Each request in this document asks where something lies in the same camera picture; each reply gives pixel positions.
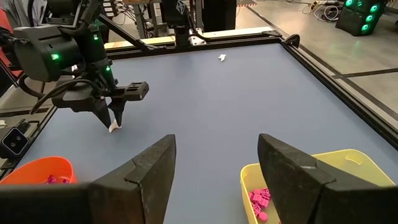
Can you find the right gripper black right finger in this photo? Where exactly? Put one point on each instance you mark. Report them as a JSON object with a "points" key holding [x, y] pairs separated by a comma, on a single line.
{"points": [[335, 207]]}

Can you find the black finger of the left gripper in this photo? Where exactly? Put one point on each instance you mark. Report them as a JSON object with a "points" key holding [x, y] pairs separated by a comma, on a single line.
{"points": [[104, 113], [119, 109]]}

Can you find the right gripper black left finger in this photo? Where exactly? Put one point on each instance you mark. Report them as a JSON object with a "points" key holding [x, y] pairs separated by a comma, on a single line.
{"points": [[87, 205]]}

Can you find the white ghost figure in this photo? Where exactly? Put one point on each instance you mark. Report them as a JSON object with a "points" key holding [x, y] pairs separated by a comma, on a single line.
{"points": [[114, 126], [221, 57]]}

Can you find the purple witch hat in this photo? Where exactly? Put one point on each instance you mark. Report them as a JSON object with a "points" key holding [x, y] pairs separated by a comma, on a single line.
{"points": [[51, 179], [65, 180]]}

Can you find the pink skeleton figure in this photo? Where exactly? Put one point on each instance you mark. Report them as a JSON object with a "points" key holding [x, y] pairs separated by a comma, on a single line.
{"points": [[257, 198], [256, 209], [266, 193]]}

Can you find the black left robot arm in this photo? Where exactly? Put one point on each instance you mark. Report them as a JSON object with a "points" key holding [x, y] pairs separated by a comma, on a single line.
{"points": [[46, 51]]}

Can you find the translucent yellow plastic tray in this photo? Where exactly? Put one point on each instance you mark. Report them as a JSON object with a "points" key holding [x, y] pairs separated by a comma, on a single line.
{"points": [[357, 165]]}

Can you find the orange-red round plastic bowl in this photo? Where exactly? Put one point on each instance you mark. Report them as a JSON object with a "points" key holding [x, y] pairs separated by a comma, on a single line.
{"points": [[31, 171]]}

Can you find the blue-grey table mat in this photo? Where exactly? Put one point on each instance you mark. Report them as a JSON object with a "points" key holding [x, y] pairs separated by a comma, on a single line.
{"points": [[217, 109]]}

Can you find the black cabinet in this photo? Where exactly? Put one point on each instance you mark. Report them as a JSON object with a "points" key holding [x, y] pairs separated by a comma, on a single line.
{"points": [[219, 14]]}

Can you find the black device with green lights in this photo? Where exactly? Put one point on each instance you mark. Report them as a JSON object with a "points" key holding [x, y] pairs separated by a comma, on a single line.
{"points": [[360, 17]]}

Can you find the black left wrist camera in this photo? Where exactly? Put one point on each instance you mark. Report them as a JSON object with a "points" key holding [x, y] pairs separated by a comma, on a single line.
{"points": [[71, 99]]}

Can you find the black table-level camera mount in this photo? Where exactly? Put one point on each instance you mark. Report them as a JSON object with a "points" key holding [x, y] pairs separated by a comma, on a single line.
{"points": [[14, 141]]}

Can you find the black frame clamp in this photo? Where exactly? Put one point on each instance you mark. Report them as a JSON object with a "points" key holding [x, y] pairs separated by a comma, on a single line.
{"points": [[293, 40]]}

